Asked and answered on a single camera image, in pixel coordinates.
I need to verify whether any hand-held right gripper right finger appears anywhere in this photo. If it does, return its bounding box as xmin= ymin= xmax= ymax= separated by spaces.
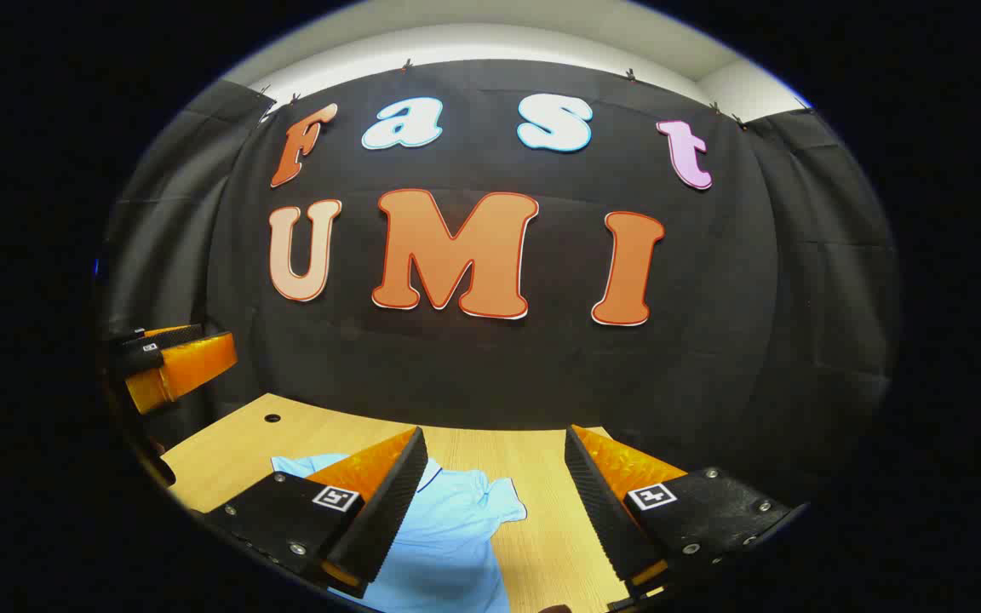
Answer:
xmin=564 ymin=424 xmax=808 ymax=612

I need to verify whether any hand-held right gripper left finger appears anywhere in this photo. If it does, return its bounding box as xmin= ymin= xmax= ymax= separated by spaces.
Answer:
xmin=204 ymin=427 xmax=429 ymax=599

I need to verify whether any light blue T-shirt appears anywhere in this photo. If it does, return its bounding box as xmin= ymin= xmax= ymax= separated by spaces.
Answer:
xmin=272 ymin=453 xmax=528 ymax=613

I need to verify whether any black backdrop cloth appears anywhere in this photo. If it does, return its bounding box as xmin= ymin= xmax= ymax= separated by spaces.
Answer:
xmin=97 ymin=58 xmax=902 ymax=520

